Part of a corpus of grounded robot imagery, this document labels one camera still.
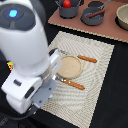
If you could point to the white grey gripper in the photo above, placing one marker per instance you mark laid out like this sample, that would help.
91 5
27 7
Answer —
32 69

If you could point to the grey toy frying pan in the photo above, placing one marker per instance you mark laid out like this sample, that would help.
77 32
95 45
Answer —
93 7

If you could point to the orange handled knife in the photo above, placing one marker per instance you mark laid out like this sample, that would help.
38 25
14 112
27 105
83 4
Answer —
80 57

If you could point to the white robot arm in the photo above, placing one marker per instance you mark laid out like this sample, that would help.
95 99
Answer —
24 43

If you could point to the brown toy sausage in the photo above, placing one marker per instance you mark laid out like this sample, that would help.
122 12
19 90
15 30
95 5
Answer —
96 13

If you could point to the grey toy pot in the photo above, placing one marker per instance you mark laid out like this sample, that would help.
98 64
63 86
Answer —
68 12

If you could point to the white woven placemat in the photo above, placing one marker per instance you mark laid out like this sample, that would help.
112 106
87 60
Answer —
71 104

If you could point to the beige bowl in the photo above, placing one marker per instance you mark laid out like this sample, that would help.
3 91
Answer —
122 15

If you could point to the yellow toy box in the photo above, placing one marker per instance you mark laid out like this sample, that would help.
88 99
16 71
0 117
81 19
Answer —
10 65

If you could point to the red toy tomato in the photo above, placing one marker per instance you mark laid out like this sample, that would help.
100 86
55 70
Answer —
66 4

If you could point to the round wooden plate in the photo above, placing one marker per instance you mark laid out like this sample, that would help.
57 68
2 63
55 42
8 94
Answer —
71 67

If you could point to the orange handled fork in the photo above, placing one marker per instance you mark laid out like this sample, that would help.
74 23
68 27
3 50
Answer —
76 85

